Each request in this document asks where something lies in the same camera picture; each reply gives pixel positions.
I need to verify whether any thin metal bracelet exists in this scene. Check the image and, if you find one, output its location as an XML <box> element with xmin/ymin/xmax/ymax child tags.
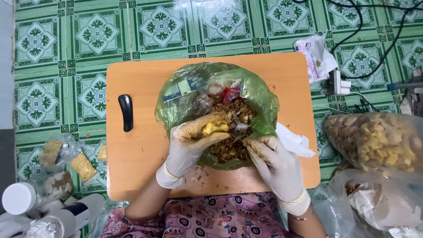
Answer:
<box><xmin>292</xmin><ymin>208</ymin><xmax>315</xmax><ymax>221</ymax></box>

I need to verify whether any red snack wrapper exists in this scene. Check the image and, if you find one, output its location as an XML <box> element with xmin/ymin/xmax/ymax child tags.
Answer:
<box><xmin>219</xmin><ymin>87</ymin><xmax>242</xmax><ymax>106</ymax></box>

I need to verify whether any blue tipped metal rod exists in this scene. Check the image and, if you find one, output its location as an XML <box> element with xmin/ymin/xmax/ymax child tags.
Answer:
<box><xmin>387</xmin><ymin>82</ymin><xmax>423</xmax><ymax>92</ymax></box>

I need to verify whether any small yellow grain packet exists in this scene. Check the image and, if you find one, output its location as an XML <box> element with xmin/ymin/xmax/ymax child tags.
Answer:
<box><xmin>70</xmin><ymin>152</ymin><xmax>98</xmax><ymax>184</ymax></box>
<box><xmin>97</xmin><ymin>143</ymin><xmax>108</xmax><ymax>162</ymax></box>

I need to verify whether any green plastic bag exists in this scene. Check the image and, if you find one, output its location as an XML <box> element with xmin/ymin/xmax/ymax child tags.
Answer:
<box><xmin>154</xmin><ymin>62</ymin><xmax>280</xmax><ymax>171</ymax></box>

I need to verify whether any white capped jar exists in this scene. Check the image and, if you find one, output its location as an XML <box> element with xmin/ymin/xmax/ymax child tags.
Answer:
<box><xmin>2</xmin><ymin>181</ymin><xmax>37</xmax><ymax>216</ymax></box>

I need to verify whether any heap of brown ginger peels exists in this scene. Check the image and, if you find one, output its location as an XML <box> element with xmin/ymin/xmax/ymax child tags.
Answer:
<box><xmin>206</xmin><ymin>93</ymin><xmax>258</xmax><ymax>164</ymax></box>

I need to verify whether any clear jar with brown contents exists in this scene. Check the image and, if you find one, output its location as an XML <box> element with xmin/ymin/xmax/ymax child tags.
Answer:
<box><xmin>42</xmin><ymin>171</ymin><xmax>74</xmax><ymax>200</ymax></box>

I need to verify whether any clear bag of ginger pieces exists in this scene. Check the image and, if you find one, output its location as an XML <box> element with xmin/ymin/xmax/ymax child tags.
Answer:
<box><xmin>323</xmin><ymin>112</ymin><xmax>423</xmax><ymax>173</ymax></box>

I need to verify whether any white tissue packet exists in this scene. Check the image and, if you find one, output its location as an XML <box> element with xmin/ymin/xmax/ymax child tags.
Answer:
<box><xmin>293</xmin><ymin>33</ymin><xmax>339</xmax><ymax>84</ymax></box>

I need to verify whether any blue and white packet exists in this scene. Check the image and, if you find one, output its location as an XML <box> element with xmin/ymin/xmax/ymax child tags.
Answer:
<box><xmin>163</xmin><ymin>75</ymin><xmax>207</xmax><ymax>102</ymax></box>

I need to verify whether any crumpled white tissue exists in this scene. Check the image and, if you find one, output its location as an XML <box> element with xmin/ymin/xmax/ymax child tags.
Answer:
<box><xmin>275</xmin><ymin>122</ymin><xmax>316</xmax><ymax>159</ymax></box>

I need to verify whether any clear bag of yellow grains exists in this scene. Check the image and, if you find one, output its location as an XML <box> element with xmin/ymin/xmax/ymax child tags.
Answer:
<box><xmin>39</xmin><ymin>134</ymin><xmax>82</xmax><ymax>171</ymax></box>

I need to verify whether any white bottle with dark label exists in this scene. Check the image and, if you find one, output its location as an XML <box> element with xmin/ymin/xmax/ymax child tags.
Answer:
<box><xmin>30</xmin><ymin>193</ymin><xmax>107</xmax><ymax>238</ymax></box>

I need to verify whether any yellow peeled ginger piece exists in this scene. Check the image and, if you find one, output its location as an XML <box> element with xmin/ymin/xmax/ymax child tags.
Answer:
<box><xmin>202</xmin><ymin>119</ymin><xmax>230</xmax><ymax>137</ymax></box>

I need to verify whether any black cable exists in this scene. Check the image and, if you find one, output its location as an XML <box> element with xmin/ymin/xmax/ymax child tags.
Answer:
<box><xmin>292</xmin><ymin>0</ymin><xmax>423</xmax><ymax>80</ymax></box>

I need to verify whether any person's right hand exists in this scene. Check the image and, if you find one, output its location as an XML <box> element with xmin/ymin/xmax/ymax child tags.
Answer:
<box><xmin>243</xmin><ymin>135</ymin><xmax>311</xmax><ymax>216</ymax></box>

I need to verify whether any pink patterned clothing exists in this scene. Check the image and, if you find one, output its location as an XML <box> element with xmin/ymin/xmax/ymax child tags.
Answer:
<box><xmin>98</xmin><ymin>191</ymin><xmax>292</xmax><ymax>238</ymax></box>

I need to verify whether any grey object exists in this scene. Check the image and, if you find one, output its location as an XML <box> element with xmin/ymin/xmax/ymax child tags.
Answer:
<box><xmin>399</xmin><ymin>66</ymin><xmax>423</xmax><ymax>117</ymax></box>

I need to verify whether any white power adapter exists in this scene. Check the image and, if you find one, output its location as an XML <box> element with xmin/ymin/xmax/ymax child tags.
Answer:
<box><xmin>327</xmin><ymin>70</ymin><xmax>352</xmax><ymax>97</ymax></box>

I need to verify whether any person's left hand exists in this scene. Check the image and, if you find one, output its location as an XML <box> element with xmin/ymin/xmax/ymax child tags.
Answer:
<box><xmin>156</xmin><ymin>112</ymin><xmax>231</xmax><ymax>190</ymax></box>

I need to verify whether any clear bag with white contents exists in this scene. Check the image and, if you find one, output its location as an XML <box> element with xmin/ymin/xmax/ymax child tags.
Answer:
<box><xmin>327</xmin><ymin>168</ymin><xmax>423</xmax><ymax>238</ymax></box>

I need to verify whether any black table handle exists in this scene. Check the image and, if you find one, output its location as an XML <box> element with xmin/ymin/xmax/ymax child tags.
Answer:
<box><xmin>118</xmin><ymin>94</ymin><xmax>134</xmax><ymax>133</ymax></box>

